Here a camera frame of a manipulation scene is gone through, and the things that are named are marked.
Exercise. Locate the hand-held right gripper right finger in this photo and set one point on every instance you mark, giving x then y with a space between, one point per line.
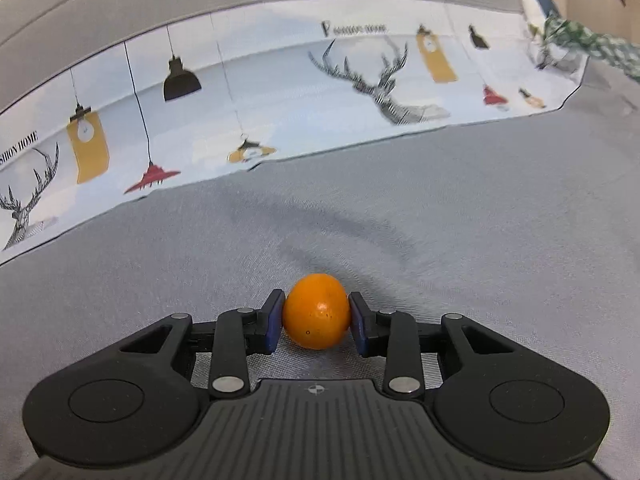
357 322

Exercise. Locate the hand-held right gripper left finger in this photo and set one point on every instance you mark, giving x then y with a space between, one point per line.
274 320

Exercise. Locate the small orange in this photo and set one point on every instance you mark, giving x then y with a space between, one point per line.
315 312

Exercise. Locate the grey bed sheet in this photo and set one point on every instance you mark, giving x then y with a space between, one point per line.
450 210

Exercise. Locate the deer print cloth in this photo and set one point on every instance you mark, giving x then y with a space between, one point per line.
275 100

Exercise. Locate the green checked cloth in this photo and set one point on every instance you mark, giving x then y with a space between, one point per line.
600 45

